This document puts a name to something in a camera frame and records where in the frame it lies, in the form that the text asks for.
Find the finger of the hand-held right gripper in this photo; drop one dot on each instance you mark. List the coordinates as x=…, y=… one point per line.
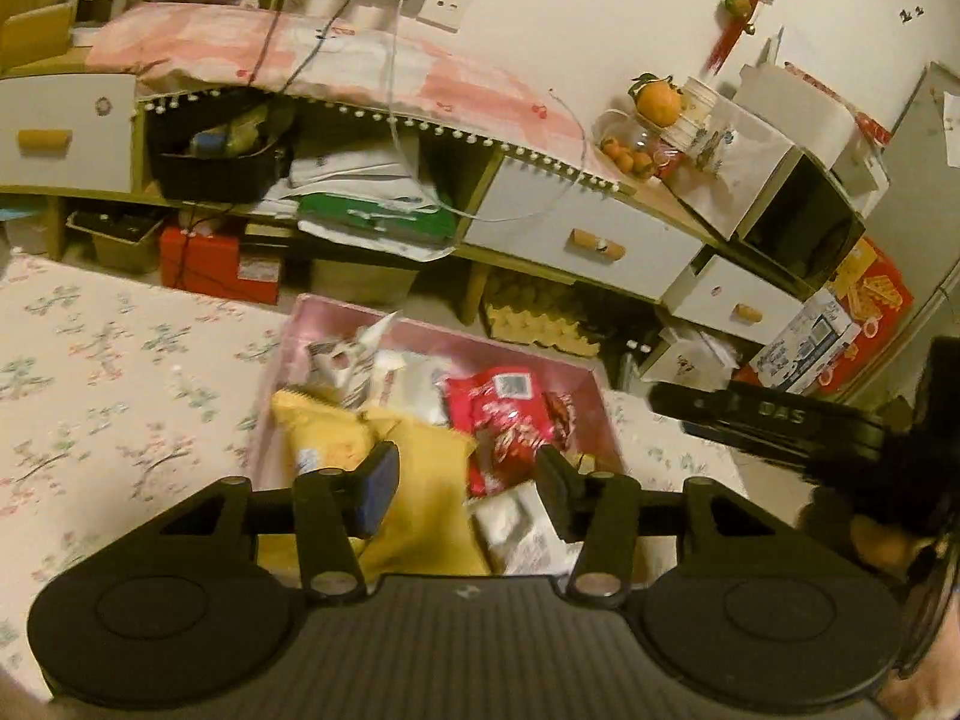
x=780, y=420

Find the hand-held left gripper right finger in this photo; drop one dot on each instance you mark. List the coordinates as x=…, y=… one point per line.
x=556, y=495

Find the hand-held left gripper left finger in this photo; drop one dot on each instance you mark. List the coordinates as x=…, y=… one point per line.
x=379, y=487

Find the white snack packet red picture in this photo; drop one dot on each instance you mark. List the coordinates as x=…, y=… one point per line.
x=525, y=532

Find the large yellow snack packet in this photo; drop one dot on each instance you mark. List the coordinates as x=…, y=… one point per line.
x=431, y=495

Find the large red snack packet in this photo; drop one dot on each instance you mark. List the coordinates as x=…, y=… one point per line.
x=502, y=427

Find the plain white snack packet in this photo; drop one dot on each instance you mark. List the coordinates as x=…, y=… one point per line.
x=412, y=390

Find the white text-printed snack packet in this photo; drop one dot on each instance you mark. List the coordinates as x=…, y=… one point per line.
x=345, y=360

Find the pink storage box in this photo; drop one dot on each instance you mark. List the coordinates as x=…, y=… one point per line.
x=315, y=322

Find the person's right hand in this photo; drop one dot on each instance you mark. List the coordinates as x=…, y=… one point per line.
x=885, y=544

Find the white printed carton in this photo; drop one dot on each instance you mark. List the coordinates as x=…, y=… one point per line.
x=806, y=341

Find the orange red carton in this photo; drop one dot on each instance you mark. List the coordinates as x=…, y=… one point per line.
x=874, y=300

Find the yellow egg carton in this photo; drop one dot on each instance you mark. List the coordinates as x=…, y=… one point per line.
x=540, y=319

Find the black microwave oven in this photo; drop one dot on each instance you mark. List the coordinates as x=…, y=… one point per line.
x=806, y=225

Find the white paper bag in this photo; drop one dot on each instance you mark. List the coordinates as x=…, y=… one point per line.
x=731, y=172

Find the green folder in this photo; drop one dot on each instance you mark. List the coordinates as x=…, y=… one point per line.
x=375, y=217

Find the red box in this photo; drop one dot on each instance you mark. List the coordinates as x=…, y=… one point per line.
x=199, y=262

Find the glass jar of small oranges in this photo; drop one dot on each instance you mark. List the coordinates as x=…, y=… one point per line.
x=634, y=150

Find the pile of white papers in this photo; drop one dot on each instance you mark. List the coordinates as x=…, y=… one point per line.
x=345, y=169

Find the orange fruit ornament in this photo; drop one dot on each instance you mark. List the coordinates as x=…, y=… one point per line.
x=658, y=101

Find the black storage bin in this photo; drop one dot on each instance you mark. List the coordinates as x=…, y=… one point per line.
x=214, y=165

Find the red hanging ornament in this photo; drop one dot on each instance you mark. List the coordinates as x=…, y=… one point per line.
x=739, y=15

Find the pink desk cloth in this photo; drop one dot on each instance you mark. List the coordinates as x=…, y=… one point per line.
x=450, y=82

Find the white drawer round sticker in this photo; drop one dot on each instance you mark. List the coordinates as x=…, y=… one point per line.
x=67, y=127

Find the brown cardboard box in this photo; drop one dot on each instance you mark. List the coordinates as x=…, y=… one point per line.
x=34, y=34

